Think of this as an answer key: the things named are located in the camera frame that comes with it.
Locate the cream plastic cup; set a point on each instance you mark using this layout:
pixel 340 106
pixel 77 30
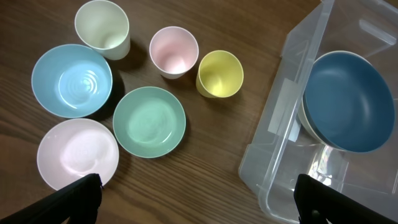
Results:
pixel 104 26

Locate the pink plastic cup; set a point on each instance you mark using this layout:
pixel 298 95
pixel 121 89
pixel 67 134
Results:
pixel 174 51

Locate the dark blue deep plate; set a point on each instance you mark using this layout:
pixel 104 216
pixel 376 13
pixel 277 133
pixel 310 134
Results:
pixel 348 104

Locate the yellow plastic cup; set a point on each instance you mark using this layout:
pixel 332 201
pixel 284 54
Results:
pixel 220 75

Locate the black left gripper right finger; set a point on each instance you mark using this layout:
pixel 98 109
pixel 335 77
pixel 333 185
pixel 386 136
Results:
pixel 318 203

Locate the white label sticker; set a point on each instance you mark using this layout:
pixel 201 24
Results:
pixel 281 97

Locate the mint green bowl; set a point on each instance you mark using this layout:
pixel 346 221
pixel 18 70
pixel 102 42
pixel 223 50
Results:
pixel 149 122

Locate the clear plastic storage container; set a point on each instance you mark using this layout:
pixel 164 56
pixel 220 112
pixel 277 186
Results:
pixel 272 163

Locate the pink plastic bowl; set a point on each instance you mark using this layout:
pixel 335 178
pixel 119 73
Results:
pixel 75 148

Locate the light blue plastic bowl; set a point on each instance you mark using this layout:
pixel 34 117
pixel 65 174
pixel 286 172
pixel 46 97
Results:
pixel 72 81

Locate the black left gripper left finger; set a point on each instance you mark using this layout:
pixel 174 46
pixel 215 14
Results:
pixel 78 202

